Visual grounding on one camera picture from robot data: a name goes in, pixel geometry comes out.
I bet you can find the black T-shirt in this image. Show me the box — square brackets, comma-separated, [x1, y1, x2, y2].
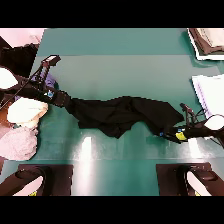
[67, 95, 185, 140]

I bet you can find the pale pink garment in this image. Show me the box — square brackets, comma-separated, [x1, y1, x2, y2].
[0, 126, 40, 162]

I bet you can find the cream garment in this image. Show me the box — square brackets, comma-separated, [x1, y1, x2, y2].
[6, 96, 50, 130]

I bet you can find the purple garment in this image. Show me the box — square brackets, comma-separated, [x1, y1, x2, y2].
[43, 73, 60, 92]

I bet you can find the brown folded garment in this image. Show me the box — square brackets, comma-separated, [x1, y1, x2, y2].
[188, 28, 224, 56]

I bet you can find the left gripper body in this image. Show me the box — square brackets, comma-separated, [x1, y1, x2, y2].
[45, 88, 73, 109]

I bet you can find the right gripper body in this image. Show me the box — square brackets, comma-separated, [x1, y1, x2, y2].
[159, 124, 190, 145]

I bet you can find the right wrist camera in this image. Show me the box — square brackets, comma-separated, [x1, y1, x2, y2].
[179, 102, 198, 129]

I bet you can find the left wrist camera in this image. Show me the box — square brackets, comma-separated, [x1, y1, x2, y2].
[31, 54, 62, 86]

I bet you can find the beige folded garment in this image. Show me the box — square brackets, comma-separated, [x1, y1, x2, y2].
[196, 28, 224, 48]

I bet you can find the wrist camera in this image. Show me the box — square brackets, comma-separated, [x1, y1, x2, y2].
[179, 102, 198, 129]
[31, 54, 62, 86]

